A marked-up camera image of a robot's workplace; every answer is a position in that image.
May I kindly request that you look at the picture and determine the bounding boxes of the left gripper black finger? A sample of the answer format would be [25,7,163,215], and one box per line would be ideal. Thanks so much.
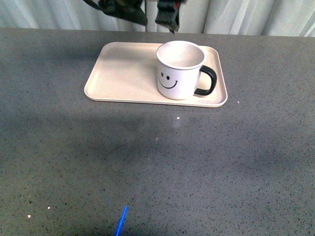
[155,0,185,33]
[98,0,148,26]

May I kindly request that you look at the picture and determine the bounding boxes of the white smiley mug black handle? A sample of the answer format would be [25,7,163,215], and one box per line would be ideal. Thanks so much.
[156,41,217,100]

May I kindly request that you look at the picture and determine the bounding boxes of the white pleated curtain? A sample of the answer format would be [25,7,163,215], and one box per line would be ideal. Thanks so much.
[0,0,315,37]

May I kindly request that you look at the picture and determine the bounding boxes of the beige rectangular tray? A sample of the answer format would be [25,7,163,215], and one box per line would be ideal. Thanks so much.
[84,42,228,108]

